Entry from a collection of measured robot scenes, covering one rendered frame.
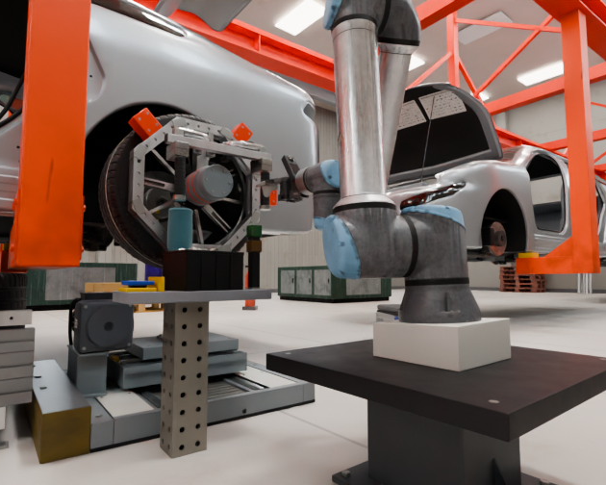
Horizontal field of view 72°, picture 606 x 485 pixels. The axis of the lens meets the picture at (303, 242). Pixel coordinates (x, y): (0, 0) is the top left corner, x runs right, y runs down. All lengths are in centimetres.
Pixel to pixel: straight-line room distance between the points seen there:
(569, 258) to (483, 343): 359
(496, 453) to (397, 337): 31
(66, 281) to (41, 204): 577
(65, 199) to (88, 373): 61
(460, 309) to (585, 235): 357
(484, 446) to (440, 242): 44
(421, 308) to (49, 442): 103
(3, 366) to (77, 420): 29
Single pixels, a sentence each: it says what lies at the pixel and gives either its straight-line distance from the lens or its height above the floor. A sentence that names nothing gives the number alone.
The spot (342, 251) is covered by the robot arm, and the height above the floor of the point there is 54.
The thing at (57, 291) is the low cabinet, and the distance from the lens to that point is 717.
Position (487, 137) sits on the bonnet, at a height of 189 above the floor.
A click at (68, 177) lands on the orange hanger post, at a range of 146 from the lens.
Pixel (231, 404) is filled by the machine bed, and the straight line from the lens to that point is 155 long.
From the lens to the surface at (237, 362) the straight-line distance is 185.
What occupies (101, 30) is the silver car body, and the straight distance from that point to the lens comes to 225.
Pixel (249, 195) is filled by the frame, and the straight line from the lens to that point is 190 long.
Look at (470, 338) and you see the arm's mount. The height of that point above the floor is 36.
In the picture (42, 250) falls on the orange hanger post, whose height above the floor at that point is 57.
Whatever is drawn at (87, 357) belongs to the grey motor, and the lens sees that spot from 168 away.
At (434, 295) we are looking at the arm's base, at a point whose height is 45.
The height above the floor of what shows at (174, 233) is 64.
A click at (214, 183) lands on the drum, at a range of 162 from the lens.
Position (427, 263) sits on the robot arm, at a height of 52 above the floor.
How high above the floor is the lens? 49
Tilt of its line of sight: 5 degrees up
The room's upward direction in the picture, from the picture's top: straight up
